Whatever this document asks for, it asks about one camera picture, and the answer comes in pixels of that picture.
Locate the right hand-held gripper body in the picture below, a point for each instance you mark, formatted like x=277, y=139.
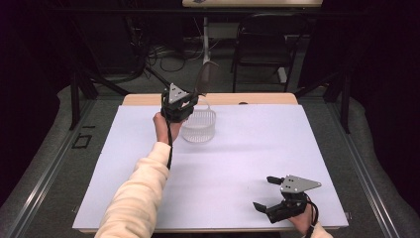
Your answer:
x=297, y=184

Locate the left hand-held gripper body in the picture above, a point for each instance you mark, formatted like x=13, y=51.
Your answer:
x=176, y=94

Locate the white plastic mesh basket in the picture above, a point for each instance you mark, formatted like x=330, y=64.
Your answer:
x=201, y=127

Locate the person's right hand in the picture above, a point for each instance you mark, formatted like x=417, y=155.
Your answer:
x=302, y=221

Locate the person's left hand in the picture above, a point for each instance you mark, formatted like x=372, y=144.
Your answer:
x=161, y=129

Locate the wooden table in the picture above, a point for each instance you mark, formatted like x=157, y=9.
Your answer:
x=145, y=99

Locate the white table mat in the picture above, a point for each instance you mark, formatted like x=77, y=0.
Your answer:
x=231, y=172

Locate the white desk leg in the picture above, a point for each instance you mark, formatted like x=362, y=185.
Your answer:
x=205, y=43

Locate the black folding chair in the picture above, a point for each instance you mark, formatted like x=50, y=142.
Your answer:
x=264, y=46

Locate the white desk foot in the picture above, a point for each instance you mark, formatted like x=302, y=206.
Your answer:
x=282, y=75

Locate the black metal crossbar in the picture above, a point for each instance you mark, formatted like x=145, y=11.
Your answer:
x=132, y=11

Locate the light wooden desk top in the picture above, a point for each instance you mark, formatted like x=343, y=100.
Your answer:
x=251, y=3

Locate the black metal frame post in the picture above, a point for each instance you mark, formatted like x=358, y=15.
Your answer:
x=75, y=99

